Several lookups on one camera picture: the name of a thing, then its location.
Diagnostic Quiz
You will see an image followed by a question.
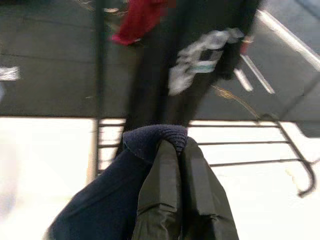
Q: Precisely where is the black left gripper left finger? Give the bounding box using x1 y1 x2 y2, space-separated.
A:
132 139 183 240

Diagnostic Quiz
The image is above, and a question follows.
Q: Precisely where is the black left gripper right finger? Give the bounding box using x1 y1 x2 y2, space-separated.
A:
179 137 240 240

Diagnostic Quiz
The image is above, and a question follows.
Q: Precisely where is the navy blue shirt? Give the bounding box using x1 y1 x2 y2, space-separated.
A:
44 124 188 240

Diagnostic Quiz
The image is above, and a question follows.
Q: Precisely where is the black printed t-shirt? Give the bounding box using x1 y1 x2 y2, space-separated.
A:
117 0 261 156

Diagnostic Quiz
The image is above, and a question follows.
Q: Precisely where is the long white tape strip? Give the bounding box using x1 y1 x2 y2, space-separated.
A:
241 53 276 95
233 68 254 92

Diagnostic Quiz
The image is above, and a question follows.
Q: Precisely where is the black metal clothes rack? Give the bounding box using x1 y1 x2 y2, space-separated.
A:
86 0 317 198

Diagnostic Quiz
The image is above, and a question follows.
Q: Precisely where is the red shirt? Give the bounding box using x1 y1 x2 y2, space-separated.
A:
111 0 176 47

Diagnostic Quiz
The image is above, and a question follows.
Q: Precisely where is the small white floor plate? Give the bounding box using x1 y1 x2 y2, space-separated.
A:
0 66 21 81

